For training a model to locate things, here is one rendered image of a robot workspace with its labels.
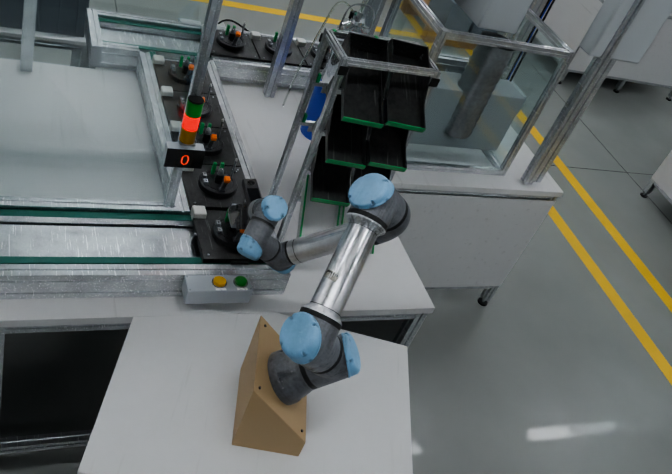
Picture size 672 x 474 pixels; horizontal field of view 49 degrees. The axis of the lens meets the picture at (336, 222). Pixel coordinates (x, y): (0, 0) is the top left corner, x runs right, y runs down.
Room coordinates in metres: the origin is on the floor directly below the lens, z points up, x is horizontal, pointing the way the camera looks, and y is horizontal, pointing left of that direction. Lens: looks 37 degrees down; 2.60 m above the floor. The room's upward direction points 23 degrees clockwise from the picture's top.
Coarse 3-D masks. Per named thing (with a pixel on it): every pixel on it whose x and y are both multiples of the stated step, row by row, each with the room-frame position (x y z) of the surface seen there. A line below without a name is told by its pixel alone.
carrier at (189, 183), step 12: (192, 168) 2.10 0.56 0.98; (204, 168) 2.15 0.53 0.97; (216, 168) 2.18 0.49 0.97; (228, 168) 2.21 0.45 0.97; (240, 168) 2.24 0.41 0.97; (192, 180) 2.06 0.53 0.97; (204, 180) 2.04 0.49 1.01; (216, 180) 2.07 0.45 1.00; (240, 180) 2.17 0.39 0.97; (192, 192) 1.99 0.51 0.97; (204, 192) 2.02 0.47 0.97; (216, 192) 2.02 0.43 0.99; (228, 192) 2.05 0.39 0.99; (240, 192) 2.10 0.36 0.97; (192, 204) 1.93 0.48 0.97; (204, 204) 1.96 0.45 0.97; (216, 204) 1.98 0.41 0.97; (228, 204) 2.01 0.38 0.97
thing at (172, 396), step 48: (144, 336) 1.42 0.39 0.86; (192, 336) 1.49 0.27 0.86; (240, 336) 1.56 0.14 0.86; (144, 384) 1.26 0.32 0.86; (192, 384) 1.32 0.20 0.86; (336, 384) 1.54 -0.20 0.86; (384, 384) 1.61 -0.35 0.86; (96, 432) 1.07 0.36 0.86; (144, 432) 1.12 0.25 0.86; (192, 432) 1.18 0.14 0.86; (336, 432) 1.37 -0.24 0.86; (384, 432) 1.43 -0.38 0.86
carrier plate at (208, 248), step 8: (208, 216) 1.91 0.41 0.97; (216, 216) 1.92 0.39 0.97; (200, 224) 1.85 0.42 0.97; (208, 224) 1.87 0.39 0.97; (200, 232) 1.82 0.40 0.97; (208, 232) 1.83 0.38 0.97; (200, 240) 1.78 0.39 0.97; (208, 240) 1.79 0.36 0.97; (200, 248) 1.75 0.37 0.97; (208, 248) 1.76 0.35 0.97; (216, 248) 1.77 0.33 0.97; (224, 248) 1.79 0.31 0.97; (232, 248) 1.80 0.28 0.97; (208, 256) 1.72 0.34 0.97; (216, 256) 1.74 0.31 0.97; (224, 256) 1.75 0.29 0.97; (232, 256) 1.77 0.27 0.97; (240, 256) 1.78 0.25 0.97
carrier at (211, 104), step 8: (208, 96) 2.55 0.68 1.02; (216, 96) 2.65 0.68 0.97; (208, 104) 2.54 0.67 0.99; (216, 104) 2.59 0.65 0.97; (208, 112) 2.48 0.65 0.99; (216, 112) 2.53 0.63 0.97; (200, 120) 2.43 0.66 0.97; (208, 120) 2.46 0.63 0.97; (216, 120) 2.48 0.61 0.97; (224, 120) 2.50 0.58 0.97; (224, 128) 2.45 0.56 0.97
